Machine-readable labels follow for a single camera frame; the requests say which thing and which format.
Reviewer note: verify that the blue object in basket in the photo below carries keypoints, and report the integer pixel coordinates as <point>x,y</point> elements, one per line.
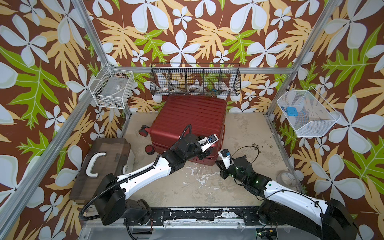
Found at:
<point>291,111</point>

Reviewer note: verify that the black wire basket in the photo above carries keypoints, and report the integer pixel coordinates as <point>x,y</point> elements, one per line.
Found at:
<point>216,79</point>

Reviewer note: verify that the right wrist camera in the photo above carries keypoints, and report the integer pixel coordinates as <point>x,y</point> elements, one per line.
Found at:
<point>226,158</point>

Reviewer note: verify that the white wire basket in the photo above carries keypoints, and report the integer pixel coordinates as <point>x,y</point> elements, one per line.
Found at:
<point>112,87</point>

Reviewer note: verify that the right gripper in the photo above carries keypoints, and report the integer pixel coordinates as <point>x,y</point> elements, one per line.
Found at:
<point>220,162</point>

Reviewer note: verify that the red hard-shell suitcase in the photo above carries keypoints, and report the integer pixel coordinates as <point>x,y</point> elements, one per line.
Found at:
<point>206,115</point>

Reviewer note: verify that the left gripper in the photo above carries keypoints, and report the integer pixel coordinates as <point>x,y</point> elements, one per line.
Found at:
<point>203,154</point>

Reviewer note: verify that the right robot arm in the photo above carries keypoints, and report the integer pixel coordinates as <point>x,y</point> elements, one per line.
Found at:
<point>327,220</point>

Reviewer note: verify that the white mesh basket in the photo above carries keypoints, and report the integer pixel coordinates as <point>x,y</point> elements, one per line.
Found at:
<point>316,115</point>

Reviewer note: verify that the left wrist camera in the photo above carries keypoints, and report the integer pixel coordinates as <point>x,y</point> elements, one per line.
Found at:
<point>207,142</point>

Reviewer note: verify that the white tape roll in basket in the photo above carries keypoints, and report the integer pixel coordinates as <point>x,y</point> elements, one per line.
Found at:
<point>194,89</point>

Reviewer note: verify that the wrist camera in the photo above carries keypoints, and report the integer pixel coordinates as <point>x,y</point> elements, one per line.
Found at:
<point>207,142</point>
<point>226,158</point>

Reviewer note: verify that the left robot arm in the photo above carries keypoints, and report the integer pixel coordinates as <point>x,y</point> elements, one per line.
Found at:
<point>112,201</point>

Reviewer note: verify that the brown plastic storage box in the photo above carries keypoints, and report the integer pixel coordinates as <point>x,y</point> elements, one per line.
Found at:
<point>106,156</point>

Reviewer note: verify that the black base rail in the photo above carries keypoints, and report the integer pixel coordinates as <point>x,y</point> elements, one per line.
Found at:
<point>245,215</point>

